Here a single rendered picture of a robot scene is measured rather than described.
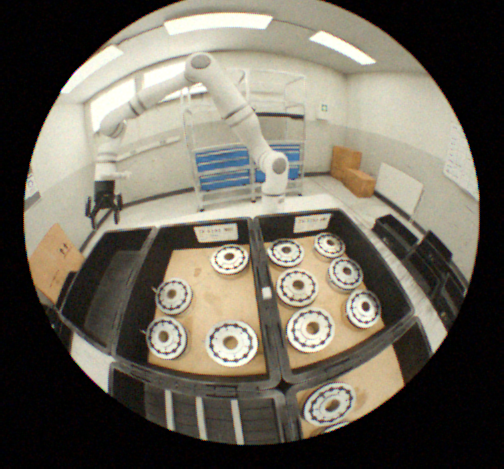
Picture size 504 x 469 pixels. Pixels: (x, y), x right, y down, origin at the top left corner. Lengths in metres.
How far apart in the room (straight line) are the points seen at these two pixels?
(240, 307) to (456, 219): 3.13
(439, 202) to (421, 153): 0.86
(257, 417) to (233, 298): 0.30
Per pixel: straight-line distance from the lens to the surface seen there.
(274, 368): 0.24
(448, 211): 3.14
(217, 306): 0.38
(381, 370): 0.45
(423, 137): 3.23
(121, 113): 0.51
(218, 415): 0.38
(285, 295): 0.35
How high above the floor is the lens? 1.17
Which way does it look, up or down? 35 degrees down
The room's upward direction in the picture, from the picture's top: 3 degrees counter-clockwise
